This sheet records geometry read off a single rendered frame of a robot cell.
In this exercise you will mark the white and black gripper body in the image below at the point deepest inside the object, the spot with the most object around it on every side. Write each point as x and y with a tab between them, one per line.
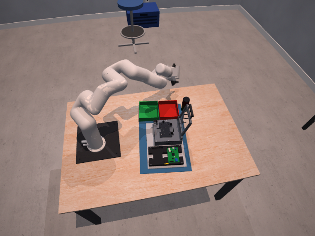
172	78

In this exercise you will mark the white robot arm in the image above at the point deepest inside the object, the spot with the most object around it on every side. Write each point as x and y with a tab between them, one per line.
88	103

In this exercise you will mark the red bin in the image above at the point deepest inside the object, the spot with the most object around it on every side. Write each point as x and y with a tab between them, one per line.
168	109

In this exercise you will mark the green circuit board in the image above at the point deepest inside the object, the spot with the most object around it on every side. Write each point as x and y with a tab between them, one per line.
173	155

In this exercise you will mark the green bin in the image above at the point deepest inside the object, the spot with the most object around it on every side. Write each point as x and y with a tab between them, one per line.
148	111

